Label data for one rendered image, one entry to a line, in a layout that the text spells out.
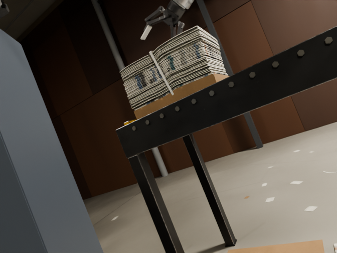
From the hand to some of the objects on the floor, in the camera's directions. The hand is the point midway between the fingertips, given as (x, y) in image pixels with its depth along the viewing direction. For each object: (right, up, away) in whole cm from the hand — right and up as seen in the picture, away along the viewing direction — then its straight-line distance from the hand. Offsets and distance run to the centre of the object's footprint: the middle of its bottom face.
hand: (153, 45), depth 113 cm
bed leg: (+19, -110, -16) cm, 113 cm away
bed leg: (+42, -102, +28) cm, 114 cm away
